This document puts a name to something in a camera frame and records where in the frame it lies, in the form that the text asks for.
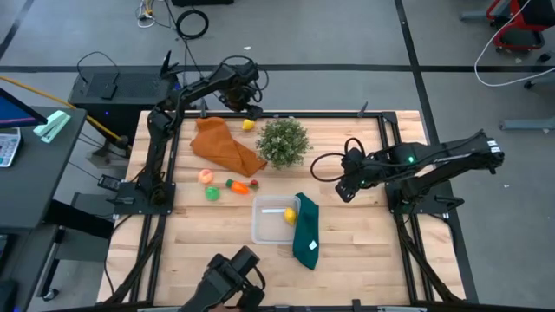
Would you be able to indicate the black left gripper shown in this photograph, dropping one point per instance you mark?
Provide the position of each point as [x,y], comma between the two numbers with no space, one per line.
[240,95]

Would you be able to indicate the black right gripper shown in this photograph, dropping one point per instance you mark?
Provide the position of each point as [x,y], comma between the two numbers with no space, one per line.
[360,169]

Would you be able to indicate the yellow toy lemon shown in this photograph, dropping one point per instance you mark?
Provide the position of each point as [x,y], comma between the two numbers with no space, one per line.
[248,125]
[290,216]

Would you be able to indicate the toy peach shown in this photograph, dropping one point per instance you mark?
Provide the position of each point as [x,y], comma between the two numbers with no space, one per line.
[206,176]

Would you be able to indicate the green toy pepper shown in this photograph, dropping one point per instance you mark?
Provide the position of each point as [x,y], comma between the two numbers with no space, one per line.
[212,193]

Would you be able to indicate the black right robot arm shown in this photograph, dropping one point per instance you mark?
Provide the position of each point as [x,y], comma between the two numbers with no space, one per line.
[446,156]

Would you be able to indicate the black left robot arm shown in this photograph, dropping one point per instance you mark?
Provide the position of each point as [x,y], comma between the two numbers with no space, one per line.
[158,143]

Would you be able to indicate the clear plastic tupperware container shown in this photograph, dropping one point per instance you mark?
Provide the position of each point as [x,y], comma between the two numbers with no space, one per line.
[271,229]

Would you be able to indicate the artificial plant in black pot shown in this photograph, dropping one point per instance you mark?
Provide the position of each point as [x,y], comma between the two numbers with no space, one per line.
[284,143]

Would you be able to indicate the orange cloth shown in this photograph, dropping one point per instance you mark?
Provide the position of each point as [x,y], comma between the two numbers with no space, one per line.
[217,145]

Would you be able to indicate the dark green cloth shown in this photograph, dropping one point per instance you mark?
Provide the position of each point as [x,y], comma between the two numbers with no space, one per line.
[305,238]

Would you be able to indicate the red toy strawberry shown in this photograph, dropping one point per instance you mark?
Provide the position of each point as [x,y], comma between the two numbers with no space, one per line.
[254,183]

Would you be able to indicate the orange toy carrot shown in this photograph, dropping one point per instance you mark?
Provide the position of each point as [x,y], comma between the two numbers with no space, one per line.
[239,187]

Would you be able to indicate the black computer tower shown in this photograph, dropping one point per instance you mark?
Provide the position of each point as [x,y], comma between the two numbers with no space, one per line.
[130,93]

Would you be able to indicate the black power adapter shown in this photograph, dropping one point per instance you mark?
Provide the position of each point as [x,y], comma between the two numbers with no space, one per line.
[109,182]

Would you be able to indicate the grey furniture base bar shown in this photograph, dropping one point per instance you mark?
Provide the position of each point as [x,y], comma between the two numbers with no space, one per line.
[526,124]

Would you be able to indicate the mint green stapler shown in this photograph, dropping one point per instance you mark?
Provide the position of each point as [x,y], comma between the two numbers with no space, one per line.
[52,125]

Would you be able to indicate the yellow pole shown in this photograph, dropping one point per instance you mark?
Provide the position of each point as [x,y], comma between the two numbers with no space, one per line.
[43,93]

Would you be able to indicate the black desk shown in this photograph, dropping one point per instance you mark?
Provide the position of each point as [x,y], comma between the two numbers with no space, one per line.
[39,182]

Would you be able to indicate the red and black cart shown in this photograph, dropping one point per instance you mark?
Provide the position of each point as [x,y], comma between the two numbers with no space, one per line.
[518,43]

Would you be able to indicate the computer monitor with blue screen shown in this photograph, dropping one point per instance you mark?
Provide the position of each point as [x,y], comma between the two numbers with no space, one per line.
[13,112]

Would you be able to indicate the white desk calculator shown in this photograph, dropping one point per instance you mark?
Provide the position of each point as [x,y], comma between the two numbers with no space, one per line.
[8,147]

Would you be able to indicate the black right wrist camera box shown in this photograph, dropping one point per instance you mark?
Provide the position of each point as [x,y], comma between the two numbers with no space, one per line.
[354,157]

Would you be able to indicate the black table-level camera mount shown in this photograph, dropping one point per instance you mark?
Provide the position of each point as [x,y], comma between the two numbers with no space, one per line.
[225,277]

